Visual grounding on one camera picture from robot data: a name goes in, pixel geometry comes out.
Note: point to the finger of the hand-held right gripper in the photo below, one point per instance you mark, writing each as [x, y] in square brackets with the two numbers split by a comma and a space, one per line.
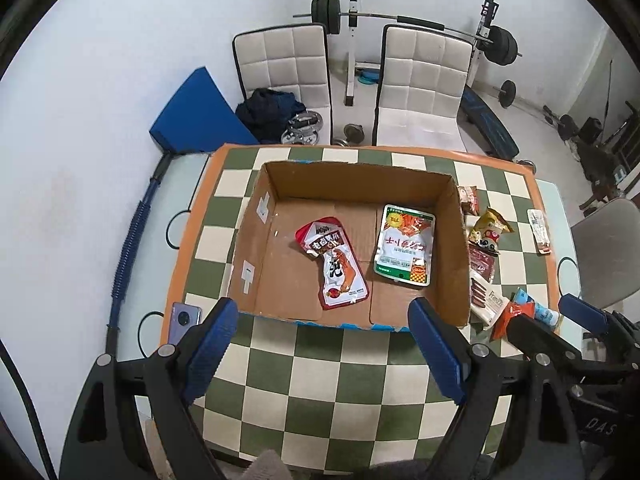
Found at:
[582, 310]
[535, 335]

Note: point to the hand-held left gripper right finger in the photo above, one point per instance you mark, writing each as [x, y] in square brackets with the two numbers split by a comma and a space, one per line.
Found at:
[435, 345]

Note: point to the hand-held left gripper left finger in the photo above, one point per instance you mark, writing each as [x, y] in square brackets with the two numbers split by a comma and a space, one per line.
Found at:
[210, 345]

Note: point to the blue white snack tube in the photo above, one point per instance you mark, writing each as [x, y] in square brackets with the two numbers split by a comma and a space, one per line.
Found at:
[542, 312]

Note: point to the plain orange snack packet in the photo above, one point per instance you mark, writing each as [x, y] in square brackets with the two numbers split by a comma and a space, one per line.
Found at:
[504, 322]

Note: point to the dark red snack packet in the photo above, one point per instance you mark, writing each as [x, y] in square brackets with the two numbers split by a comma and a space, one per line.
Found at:
[482, 262]

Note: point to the orange mushroom print snack packet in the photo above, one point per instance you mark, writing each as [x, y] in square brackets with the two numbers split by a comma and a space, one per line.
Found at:
[487, 232]

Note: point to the brown cardboard box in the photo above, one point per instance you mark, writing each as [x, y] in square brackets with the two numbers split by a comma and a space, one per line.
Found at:
[285, 240]

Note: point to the grey smartphone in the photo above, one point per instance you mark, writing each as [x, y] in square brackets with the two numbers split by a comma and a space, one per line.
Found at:
[184, 316]

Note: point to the sausage snack packet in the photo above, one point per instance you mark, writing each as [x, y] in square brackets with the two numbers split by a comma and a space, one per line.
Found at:
[479, 292]

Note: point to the grey chair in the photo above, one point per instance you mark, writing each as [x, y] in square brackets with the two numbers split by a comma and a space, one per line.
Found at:
[610, 240]

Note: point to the slim white snack packet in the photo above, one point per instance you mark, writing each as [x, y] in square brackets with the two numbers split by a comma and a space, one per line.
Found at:
[539, 230]

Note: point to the green white snack packet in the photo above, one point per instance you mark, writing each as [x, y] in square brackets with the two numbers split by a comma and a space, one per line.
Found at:
[402, 247]

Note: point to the green white checkered mat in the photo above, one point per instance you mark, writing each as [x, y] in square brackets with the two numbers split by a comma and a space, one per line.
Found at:
[320, 360]

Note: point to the red white snack packet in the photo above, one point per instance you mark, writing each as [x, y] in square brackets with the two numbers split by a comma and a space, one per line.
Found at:
[337, 270]

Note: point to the blue ribbed tube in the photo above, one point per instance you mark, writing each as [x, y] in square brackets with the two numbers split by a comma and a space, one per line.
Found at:
[131, 245]

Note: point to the small red snack packet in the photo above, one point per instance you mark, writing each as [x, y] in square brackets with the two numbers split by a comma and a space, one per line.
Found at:
[467, 200]

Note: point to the black exercise equipment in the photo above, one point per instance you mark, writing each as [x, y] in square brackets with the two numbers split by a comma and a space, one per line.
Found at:
[595, 155]

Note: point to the blue weight bench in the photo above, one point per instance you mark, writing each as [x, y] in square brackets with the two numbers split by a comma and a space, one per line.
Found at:
[487, 122]

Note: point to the chrome dumbbell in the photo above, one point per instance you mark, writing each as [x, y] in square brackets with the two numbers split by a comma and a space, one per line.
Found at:
[300, 137]
[352, 134]
[306, 121]

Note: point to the short bar with black plate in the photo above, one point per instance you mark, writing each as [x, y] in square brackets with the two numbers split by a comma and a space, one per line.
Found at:
[507, 92]

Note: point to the blue foam board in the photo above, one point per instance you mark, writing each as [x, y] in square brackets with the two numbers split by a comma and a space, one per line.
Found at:
[200, 115]

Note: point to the dark blue clothing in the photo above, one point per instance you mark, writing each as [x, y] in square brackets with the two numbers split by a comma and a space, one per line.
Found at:
[267, 110]

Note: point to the white padded chair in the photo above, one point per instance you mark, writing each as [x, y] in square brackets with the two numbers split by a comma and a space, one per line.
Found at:
[280, 65]
[425, 75]

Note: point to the blue round pad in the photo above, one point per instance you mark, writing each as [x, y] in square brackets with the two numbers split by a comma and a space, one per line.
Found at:
[369, 78]

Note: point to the white barbell rack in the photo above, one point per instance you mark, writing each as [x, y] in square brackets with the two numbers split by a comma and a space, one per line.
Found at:
[351, 60]

